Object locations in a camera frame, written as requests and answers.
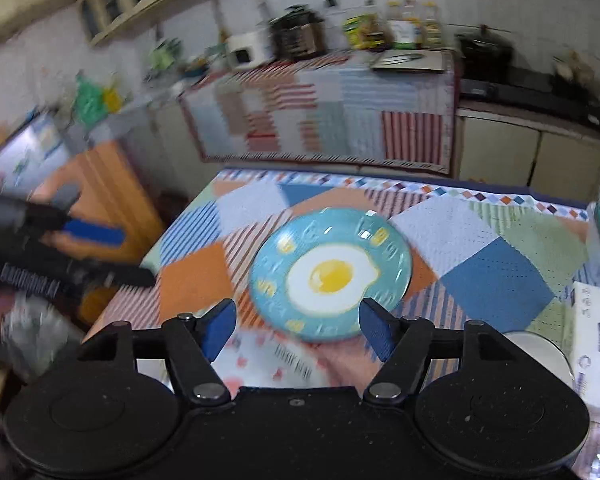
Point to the grey cutting board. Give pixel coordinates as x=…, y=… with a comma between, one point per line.
x=407, y=61

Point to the clear plastic bottle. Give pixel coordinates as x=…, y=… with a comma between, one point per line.
x=35, y=335

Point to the white bowl with black outside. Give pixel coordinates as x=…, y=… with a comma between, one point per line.
x=537, y=360

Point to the patchwork tablecloth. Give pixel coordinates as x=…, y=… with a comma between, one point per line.
x=495, y=270

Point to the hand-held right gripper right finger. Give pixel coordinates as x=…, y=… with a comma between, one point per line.
x=375, y=329

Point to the white tissue packet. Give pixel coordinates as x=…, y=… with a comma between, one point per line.
x=597, y=345

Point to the cream lower cabinet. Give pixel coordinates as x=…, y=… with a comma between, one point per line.
x=520, y=152

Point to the small pot on stove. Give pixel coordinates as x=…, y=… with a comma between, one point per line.
x=574, y=67

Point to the orange wooden stool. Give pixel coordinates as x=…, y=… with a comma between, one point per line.
x=107, y=195

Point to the white rice cooker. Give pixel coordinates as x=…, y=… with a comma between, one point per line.
x=248, y=50

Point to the green plastic bag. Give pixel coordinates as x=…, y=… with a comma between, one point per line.
x=90, y=100

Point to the black pressure cooker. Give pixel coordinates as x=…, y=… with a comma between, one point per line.
x=298, y=35

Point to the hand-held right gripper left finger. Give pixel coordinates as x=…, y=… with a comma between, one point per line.
x=221, y=327

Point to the black gas stove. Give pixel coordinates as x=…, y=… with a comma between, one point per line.
x=530, y=96

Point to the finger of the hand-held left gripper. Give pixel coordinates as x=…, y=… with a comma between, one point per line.
x=122, y=275
x=97, y=234

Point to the blue fried egg print plate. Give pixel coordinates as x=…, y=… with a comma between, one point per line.
x=330, y=280

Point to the cooking oil bottle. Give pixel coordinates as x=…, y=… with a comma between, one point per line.
x=432, y=26
x=395, y=27
x=413, y=24

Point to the blue printed box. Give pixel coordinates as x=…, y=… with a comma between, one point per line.
x=22, y=152

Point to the patchwork counter cloth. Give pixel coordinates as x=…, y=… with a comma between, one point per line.
x=330, y=115

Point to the black wok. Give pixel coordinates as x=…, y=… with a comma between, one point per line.
x=484, y=52

